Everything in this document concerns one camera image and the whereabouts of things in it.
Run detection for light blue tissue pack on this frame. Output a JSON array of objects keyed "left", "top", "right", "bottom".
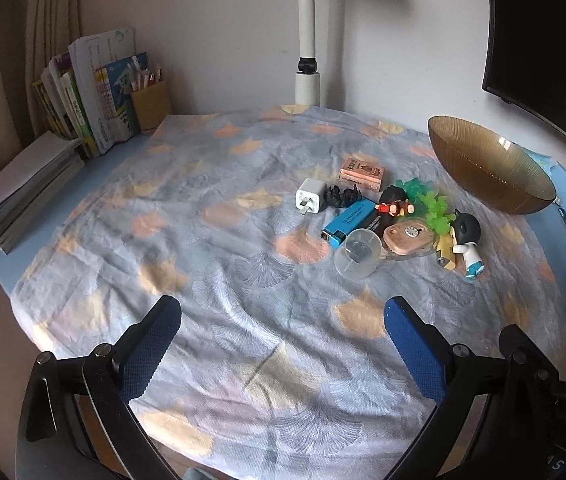
[{"left": 523, "top": 149, "right": 561, "bottom": 177}]

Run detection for tan pen holder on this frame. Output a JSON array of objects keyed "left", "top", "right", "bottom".
[{"left": 130, "top": 80, "right": 172, "bottom": 134}]

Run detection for white plug charger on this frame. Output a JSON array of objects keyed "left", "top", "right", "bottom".
[{"left": 295, "top": 178, "right": 331, "bottom": 216}]

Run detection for pens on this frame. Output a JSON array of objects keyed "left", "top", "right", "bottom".
[{"left": 130, "top": 55, "right": 164, "bottom": 93}]

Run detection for clear plastic cup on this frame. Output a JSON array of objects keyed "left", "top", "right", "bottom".
[{"left": 333, "top": 228, "right": 384, "bottom": 279}]

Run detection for beige curtain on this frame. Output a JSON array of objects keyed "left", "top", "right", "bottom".
[{"left": 13, "top": 0, "right": 84, "bottom": 146}]

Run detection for small pink box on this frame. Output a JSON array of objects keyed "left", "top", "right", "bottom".
[{"left": 338, "top": 156, "right": 386, "bottom": 192}]

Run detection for row of upright books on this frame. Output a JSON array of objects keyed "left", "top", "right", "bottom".
[{"left": 32, "top": 27, "right": 149, "bottom": 158}]

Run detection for grey leaf-patterned cloth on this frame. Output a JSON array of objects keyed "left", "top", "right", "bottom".
[{"left": 10, "top": 104, "right": 566, "bottom": 476}]

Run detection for white lamp pole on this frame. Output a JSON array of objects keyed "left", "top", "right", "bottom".
[{"left": 294, "top": 0, "right": 324, "bottom": 107}]

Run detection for black monitor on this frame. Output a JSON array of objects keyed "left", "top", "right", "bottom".
[{"left": 482, "top": 0, "right": 566, "bottom": 158}]

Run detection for black-haired figurine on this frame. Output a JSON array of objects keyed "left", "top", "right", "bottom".
[{"left": 450, "top": 209, "right": 486, "bottom": 281}]

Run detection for green plastic plant toy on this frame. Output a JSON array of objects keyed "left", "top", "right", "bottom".
[{"left": 394, "top": 177, "right": 456, "bottom": 236}]

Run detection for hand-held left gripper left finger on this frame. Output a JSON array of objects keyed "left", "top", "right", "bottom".
[{"left": 17, "top": 295, "right": 184, "bottom": 480}]

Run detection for blue and black lighter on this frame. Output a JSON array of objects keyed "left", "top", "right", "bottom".
[{"left": 320, "top": 200, "right": 395, "bottom": 247}]

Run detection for stack of papers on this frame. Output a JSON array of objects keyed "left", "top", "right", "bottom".
[{"left": 0, "top": 131, "right": 86, "bottom": 255}]

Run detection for amber ribbed glass bowl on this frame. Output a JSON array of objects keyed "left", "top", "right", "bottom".
[{"left": 427, "top": 115, "right": 557, "bottom": 216}]

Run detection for small red figurine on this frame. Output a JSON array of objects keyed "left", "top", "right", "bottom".
[{"left": 376, "top": 186, "right": 416, "bottom": 217}]

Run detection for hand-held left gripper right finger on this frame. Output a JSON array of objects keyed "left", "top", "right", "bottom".
[{"left": 384, "top": 296, "right": 566, "bottom": 480}]

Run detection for black claw hair clip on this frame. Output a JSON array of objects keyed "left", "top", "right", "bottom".
[{"left": 324, "top": 184, "right": 364, "bottom": 209}]

